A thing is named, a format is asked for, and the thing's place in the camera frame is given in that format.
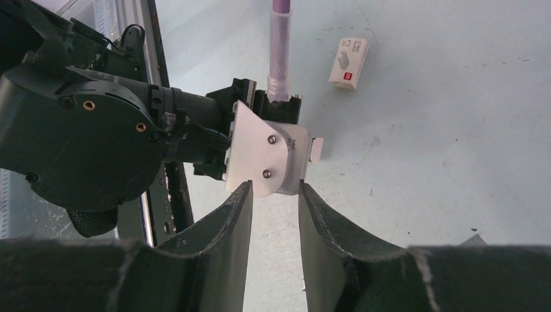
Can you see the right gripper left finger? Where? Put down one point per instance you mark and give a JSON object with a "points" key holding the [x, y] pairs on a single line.
{"points": [[202, 268]]}

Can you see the white staple box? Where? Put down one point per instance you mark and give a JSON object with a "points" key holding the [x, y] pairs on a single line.
{"points": [[348, 63]]}

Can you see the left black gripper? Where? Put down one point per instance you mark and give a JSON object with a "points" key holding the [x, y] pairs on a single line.
{"points": [[90, 142]]}

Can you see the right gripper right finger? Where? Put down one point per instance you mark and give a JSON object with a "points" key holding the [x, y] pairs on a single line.
{"points": [[346, 268]]}

